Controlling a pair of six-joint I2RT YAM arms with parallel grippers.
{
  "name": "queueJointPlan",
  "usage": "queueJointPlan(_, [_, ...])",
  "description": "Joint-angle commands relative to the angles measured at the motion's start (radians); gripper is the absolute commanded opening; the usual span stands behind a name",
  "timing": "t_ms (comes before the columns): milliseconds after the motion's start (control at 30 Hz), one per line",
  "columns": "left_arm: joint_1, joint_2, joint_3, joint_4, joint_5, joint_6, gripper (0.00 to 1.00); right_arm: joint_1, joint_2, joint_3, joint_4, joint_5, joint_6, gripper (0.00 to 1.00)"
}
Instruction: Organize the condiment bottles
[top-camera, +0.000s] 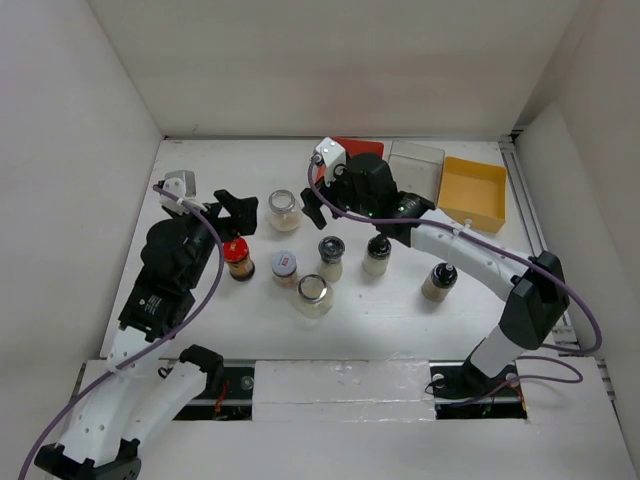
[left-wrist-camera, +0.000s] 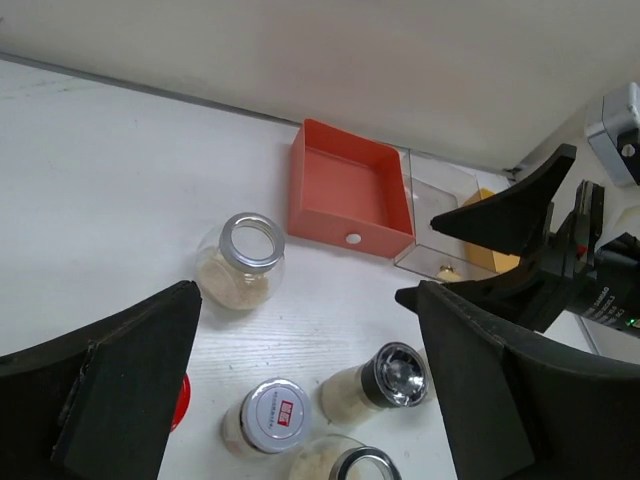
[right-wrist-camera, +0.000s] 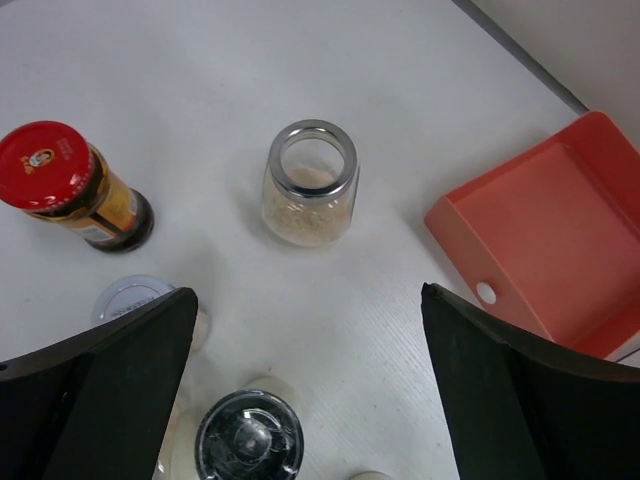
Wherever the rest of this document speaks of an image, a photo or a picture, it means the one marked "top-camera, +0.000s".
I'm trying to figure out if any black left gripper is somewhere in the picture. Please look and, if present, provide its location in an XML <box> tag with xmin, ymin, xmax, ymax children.
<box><xmin>170</xmin><ymin>189</ymin><xmax>256</xmax><ymax>289</ymax></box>

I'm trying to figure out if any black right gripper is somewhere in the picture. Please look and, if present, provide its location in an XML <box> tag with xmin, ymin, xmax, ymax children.
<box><xmin>301</xmin><ymin>162</ymin><xmax>377</xmax><ymax>229</ymax></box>

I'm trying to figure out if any red lid sauce jar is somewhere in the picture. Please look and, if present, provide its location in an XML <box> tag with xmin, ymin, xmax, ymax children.
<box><xmin>223</xmin><ymin>237</ymin><xmax>255</xmax><ymax>282</ymax></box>

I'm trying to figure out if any grey cap spice bottle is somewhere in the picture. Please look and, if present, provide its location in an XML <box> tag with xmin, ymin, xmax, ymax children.
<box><xmin>318</xmin><ymin>236</ymin><xmax>345</xmax><ymax>283</ymax></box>

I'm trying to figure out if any black cap spice bottle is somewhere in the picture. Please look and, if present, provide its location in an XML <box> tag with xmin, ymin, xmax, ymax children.
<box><xmin>362</xmin><ymin>234</ymin><xmax>392</xmax><ymax>277</ymax></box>

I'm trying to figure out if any silver rim glass jar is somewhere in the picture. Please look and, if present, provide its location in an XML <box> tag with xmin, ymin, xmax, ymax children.
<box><xmin>294</xmin><ymin>274</ymin><xmax>333</xmax><ymax>319</ymax></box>

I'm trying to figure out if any black cap seasoning bottle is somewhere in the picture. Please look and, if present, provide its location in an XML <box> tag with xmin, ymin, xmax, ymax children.
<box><xmin>421</xmin><ymin>262</ymin><xmax>458</xmax><ymax>303</ymax></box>

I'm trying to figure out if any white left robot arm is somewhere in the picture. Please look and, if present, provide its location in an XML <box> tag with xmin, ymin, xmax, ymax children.
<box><xmin>25</xmin><ymin>183</ymin><xmax>259</xmax><ymax>479</ymax></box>

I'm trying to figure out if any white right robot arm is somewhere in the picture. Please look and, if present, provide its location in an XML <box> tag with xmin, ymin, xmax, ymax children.
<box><xmin>301</xmin><ymin>147</ymin><xmax>569</xmax><ymax>402</ymax></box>

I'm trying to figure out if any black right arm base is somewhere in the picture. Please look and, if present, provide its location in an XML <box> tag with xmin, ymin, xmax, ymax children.
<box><xmin>424</xmin><ymin>363</ymin><xmax>528</xmax><ymax>420</ymax></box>

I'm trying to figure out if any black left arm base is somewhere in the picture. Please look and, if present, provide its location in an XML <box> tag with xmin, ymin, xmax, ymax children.
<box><xmin>174</xmin><ymin>364</ymin><xmax>255</xmax><ymax>421</ymax></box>

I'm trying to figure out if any white lid small jar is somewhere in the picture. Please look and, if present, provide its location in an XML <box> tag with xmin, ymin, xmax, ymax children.
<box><xmin>271</xmin><ymin>250</ymin><xmax>298</xmax><ymax>288</ymax></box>

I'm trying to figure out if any red plastic tray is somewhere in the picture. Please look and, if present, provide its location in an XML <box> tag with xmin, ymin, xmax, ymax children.
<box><xmin>314</xmin><ymin>137</ymin><xmax>384</xmax><ymax>183</ymax></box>

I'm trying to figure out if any clear plastic tray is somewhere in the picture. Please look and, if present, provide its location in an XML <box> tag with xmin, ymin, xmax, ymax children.
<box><xmin>388</xmin><ymin>141</ymin><xmax>445</xmax><ymax>204</ymax></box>

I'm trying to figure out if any yellow plastic tray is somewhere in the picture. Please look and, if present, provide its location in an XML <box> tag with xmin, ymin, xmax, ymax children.
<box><xmin>437</xmin><ymin>156</ymin><xmax>507</xmax><ymax>233</ymax></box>

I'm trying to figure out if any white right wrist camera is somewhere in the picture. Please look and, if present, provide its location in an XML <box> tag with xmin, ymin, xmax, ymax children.
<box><xmin>312</xmin><ymin>137</ymin><xmax>347</xmax><ymax>185</ymax></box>

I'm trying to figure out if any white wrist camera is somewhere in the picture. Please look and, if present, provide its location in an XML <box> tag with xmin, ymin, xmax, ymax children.
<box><xmin>312</xmin><ymin>137</ymin><xmax>347</xmax><ymax>185</ymax></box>
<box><xmin>158</xmin><ymin>170</ymin><xmax>196</xmax><ymax>212</ymax></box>

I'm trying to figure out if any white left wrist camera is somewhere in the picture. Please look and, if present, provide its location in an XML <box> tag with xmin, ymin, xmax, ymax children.
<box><xmin>158</xmin><ymin>170</ymin><xmax>196</xmax><ymax>212</ymax></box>

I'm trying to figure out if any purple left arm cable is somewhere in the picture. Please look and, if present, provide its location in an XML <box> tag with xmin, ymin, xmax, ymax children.
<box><xmin>17</xmin><ymin>183</ymin><xmax>225</xmax><ymax>480</ymax></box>

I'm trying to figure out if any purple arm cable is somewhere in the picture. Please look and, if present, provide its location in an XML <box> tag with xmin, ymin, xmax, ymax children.
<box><xmin>306</xmin><ymin>152</ymin><xmax>604</xmax><ymax>396</ymax></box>
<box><xmin>17</xmin><ymin>183</ymin><xmax>225</xmax><ymax>480</ymax></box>

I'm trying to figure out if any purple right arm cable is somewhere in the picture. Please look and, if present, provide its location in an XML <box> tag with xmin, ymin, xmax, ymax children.
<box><xmin>306</xmin><ymin>152</ymin><xmax>604</xmax><ymax>396</ymax></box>

